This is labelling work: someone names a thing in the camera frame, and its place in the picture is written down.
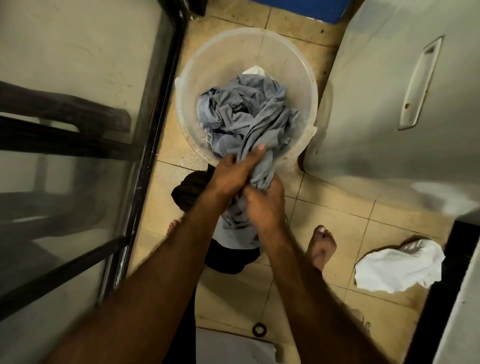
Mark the person's left hand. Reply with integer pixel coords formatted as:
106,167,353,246
208,144,269,203

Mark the person's right hand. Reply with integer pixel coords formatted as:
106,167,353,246
241,174,288,245

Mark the black eyelet curtain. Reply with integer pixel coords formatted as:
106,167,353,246
171,170,262,275

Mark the grey shirt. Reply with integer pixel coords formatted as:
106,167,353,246
196,73,300,250

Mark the translucent white plastic bucket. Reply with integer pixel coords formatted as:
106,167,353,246
174,26,320,168

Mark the white washing machine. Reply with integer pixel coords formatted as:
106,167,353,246
298,0,480,226

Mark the large white clothes cloth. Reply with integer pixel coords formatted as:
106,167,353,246
354,238,446,295

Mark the person's right forearm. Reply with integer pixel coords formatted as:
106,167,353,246
262,228,387,364

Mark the person's left forearm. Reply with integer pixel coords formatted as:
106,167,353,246
46,187,230,364

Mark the dark wooden furniture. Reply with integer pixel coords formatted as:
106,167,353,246
0,80,145,162

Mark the white appliance with blue base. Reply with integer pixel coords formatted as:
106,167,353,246
249,0,355,25

